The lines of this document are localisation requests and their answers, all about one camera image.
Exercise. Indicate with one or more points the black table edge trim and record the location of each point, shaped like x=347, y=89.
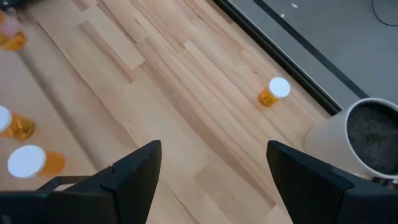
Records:
x=281, y=56

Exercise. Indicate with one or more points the orange pill bottle grey label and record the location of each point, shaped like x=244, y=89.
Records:
x=26, y=161

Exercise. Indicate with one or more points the white plant pot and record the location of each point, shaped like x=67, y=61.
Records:
x=326, y=140

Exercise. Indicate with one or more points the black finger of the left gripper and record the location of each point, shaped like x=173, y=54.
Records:
x=124, y=186
x=317, y=199

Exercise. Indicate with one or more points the orange pill bottle white cap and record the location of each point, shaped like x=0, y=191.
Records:
x=21, y=127
x=15, y=42
x=279, y=87

